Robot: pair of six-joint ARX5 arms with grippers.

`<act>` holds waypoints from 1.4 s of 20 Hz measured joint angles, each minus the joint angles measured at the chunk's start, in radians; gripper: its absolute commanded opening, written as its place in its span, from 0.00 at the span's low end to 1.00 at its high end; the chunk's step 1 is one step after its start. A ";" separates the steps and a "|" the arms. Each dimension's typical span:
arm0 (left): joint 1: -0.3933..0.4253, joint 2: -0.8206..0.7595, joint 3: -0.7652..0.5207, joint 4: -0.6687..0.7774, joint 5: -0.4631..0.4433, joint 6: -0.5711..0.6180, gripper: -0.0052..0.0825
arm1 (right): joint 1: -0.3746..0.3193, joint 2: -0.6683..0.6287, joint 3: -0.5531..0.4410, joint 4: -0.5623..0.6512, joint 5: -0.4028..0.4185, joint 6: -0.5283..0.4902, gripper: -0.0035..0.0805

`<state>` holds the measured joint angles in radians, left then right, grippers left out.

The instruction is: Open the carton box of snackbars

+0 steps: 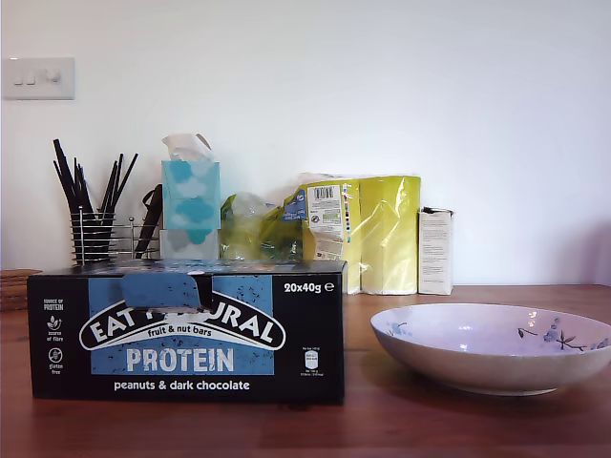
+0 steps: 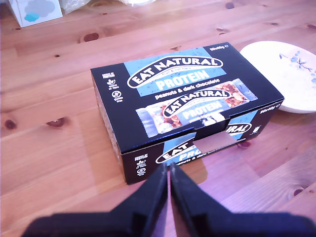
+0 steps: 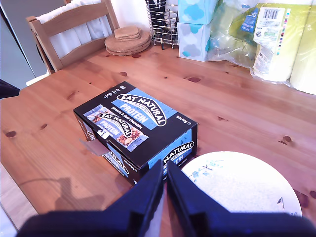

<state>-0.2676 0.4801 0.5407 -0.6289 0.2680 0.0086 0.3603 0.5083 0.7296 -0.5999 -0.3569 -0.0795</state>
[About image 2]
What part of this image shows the crumpled clear green bag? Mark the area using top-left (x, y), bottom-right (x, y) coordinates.
top-left (60, 0), bottom-right (124, 15)

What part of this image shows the blue cloud print tissue box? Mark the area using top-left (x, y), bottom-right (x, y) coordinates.
top-left (7, 0), bottom-right (64, 28)

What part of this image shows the white floral ceramic plate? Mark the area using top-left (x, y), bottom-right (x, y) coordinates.
top-left (239, 40), bottom-right (316, 114)

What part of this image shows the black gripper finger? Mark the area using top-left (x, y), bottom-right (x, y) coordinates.
top-left (110, 163), bottom-right (168, 237)
top-left (170, 164), bottom-right (234, 237)

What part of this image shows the black blue snackbar carton box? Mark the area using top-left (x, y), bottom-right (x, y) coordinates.
top-left (90, 41), bottom-right (285, 186)

